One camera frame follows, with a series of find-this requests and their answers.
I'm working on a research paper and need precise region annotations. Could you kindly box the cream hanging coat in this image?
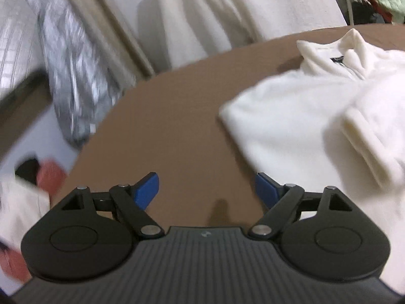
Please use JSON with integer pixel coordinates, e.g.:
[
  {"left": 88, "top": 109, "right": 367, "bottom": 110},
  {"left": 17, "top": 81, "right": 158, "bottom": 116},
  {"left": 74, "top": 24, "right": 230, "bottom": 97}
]
[{"left": 137, "top": 0, "right": 349, "bottom": 71}]

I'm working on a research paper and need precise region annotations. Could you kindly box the white fleece jacket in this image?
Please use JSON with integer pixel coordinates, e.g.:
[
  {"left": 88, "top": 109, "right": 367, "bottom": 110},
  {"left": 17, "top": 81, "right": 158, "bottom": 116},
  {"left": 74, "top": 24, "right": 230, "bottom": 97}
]
[{"left": 218, "top": 28, "right": 405, "bottom": 293}]

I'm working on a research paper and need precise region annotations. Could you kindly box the beige curtain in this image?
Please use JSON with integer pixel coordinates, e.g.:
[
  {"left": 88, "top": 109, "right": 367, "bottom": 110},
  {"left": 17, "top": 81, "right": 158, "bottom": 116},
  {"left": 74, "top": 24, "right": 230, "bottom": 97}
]
[{"left": 59, "top": 0, "right": 156, "bottom": 77}]

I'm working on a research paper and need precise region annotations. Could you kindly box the crumpled silver foil cover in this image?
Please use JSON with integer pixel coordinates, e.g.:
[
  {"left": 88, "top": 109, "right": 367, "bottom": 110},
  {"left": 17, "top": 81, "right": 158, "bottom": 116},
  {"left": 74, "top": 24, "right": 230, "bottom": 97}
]
[{"left": 20, "top": 0, "right": 128, "bottom": 148}]

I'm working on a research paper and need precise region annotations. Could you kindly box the silver quilted insulation cover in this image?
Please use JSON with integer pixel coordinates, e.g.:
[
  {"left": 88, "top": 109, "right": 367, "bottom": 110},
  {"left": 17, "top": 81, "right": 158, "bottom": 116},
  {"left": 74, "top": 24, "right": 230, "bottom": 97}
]
[{"left": 0, "top": 0, "right": 49, "bottom": 93}]

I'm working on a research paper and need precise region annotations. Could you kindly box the white printed bag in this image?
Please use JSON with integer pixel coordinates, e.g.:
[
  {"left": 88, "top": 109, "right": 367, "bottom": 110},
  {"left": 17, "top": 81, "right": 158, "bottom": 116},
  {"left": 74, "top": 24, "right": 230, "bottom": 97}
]
[{"left": 0, "top": 177, "right": 52, "bottom": 251}]

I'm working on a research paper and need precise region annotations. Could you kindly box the white clothes rack pole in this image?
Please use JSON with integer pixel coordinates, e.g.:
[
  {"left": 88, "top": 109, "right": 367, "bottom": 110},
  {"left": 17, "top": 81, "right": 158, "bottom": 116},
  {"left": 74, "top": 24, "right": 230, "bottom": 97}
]
[{"left": 339, "top": 0, "right": 357, "bottom": 26}]

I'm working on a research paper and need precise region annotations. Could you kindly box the white tent with brown trim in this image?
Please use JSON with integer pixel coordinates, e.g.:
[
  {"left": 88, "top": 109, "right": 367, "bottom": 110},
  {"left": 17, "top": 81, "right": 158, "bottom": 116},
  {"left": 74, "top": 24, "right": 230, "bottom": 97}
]
[{"left": 0, "top": 69, "right": 80, "bottom": 173}]

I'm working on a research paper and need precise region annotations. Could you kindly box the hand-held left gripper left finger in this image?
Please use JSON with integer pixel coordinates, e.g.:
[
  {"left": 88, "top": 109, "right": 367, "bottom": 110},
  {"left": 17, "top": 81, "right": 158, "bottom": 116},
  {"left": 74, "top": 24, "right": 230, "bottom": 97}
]
[{"left": 61, "top": 172, "right": 165, "bottom": 240}]

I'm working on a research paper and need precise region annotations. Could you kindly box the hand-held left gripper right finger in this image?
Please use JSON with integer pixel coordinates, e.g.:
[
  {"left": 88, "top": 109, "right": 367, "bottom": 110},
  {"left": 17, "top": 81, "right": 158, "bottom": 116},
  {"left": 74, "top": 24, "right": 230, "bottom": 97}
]
[{"left": 247, "top": 172, "right": 353, "bottom": 241}]

